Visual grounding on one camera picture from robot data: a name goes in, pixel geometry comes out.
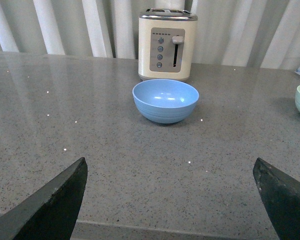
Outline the blue plastic bowl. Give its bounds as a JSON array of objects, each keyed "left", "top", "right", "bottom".
[{"left": 132, "top": 79, "right": 200, "bottom": 124}]

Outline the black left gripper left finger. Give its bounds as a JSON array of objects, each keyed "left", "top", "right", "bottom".
[{"left": 0, "top": 157, "right": 88, "bottom": 240}]

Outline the white curtain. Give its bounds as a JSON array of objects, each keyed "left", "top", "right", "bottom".
[{"left": 0, "top": 0, "right": 300, "bottom": 70}]

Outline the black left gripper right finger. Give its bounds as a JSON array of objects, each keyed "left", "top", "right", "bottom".
[{"left": 253, "top": 157, "right": 300, "bottom": 240}]

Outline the cream two-slot toaster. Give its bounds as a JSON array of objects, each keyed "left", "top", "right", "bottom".
[{"left": 138, "top": 8, "right": 198, "bottom": 82}]

